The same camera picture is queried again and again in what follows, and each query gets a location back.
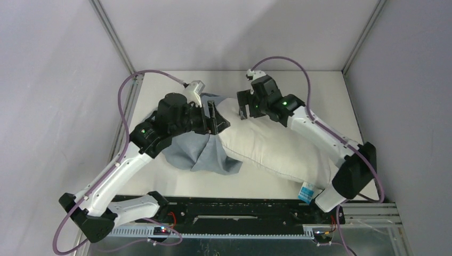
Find white pillow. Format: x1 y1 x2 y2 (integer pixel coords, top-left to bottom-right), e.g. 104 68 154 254
217 98 332 203

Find grey-blue pillowcase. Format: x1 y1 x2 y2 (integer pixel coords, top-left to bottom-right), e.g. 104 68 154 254
144 94 243 175

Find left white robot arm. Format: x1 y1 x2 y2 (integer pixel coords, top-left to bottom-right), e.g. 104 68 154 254
59 81 230 243

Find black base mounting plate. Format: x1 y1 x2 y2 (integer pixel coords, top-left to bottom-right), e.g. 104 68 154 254
152 197 345 233

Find aluminium frame post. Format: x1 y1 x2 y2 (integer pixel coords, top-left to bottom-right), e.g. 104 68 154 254
89 0 136 74
341 0 388 77

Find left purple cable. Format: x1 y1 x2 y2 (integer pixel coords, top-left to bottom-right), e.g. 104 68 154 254
52 69 190 256

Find right aluminium frame post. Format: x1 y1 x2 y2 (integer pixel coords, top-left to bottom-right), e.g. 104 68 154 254
341 0 388 77

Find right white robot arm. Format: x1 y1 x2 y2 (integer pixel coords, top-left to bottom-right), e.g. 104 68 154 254
237 70 376 223

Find aluminium base frame rails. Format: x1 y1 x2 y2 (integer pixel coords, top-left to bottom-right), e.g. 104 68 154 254
96 71 411 255

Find grey slotted cable duct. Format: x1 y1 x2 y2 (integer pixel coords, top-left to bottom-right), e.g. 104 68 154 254
107 226 314 239

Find left aluminium frame post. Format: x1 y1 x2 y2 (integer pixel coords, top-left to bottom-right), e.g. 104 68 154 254
89 0 136 74

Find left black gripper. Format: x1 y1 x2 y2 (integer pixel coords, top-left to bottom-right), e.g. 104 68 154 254
169 100 229 137

